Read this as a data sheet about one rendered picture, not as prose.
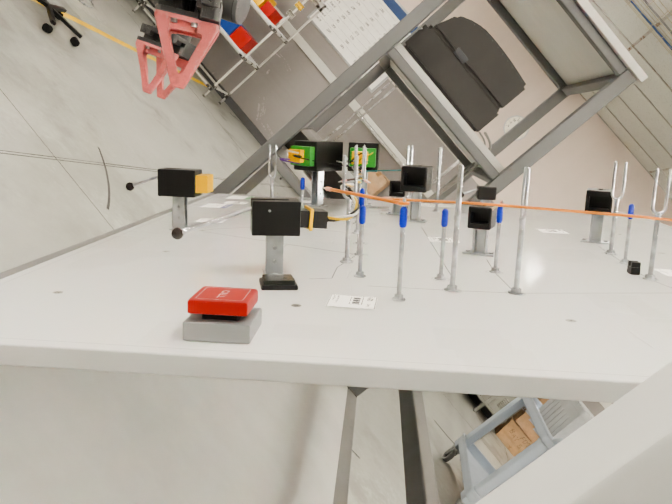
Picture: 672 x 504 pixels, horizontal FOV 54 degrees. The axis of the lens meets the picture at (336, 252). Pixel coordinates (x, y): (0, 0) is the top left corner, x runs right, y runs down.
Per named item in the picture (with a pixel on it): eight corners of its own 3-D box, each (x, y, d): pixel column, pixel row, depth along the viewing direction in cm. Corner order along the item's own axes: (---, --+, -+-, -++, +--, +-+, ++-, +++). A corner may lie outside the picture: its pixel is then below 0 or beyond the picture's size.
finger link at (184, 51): (184, 106, 114) (201, 53, 113) (166, 100, 107) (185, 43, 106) (148, 94, 115) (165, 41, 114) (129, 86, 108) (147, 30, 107)
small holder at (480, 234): (502, 248, 104) (506, 202, 103) (492, 258, 96) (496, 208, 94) (472, 245, 106) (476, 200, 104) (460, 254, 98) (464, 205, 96)
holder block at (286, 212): (250, 230, 81) (250, 197, 80) (296, 230, 82) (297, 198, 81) (251, 235, 77) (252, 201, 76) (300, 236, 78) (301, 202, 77)
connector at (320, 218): (284, 223, 81) (285, 206, 80) (322, 224, 82) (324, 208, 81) (288, 227, 78) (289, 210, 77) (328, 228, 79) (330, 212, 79)
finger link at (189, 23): (209, 96, 79) (223, 15, 78) (207, 93, 72) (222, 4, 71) (150, 83, 78) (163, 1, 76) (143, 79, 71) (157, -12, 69)
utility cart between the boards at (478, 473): (441, 520, 421) (561, 432, 406) (438, 450, 529) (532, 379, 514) (493, 581, 421) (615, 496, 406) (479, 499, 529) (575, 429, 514)
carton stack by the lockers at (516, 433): (494, 433, 790) (550, 390, 776) (492, 424, 823) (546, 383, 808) (541, 490, 786) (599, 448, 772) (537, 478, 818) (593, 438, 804)
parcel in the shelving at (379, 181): (352, 176, 778) (371, 160, 773) (357, 178, 819) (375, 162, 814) (370, 197, 776) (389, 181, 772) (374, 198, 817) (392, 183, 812)
